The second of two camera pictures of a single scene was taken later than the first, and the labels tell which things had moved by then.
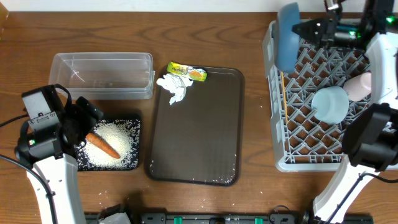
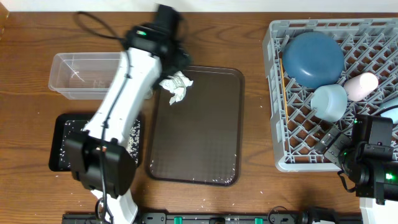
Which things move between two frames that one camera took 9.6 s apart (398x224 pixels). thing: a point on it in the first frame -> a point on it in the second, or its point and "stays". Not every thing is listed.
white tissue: (176, 84) stays
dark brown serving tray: (199, 140) stays
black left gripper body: (78, 121) -> (181, 59)
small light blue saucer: (330, 104) stays
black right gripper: (323, 38) -> (333, 153)
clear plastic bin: (104, 75) stays
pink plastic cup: (359, 86) stays
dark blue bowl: (286, 40) -> (313, 58)
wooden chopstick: (284, 97) stays
